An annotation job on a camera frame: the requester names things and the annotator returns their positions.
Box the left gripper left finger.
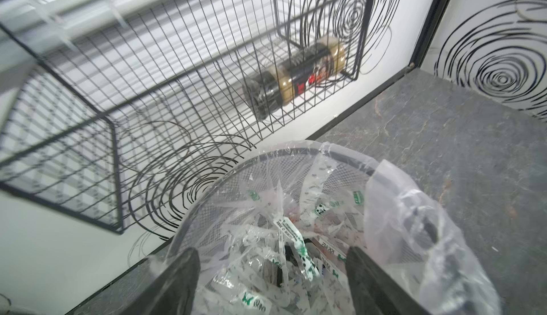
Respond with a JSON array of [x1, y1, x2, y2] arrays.
[[121, 248, 201, 315]]

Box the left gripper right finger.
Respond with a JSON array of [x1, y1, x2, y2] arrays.
[[345, 247, 428, 314]]

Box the items in wire basket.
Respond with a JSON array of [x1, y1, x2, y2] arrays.
[[242, 36, 346, 121]]

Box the clear plastic bin liner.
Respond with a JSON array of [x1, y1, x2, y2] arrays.
[[140, 139, 503, 315]]

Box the clear green printed chopstick wrapper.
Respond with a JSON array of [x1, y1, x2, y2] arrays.
[[273, 216, 319, 282]]

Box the black wire wall basket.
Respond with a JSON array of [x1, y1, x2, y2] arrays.
[[1, 0, 375, 239]]

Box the black mesh trash bin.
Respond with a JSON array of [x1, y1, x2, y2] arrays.
[[169, 141, 438, 314]]

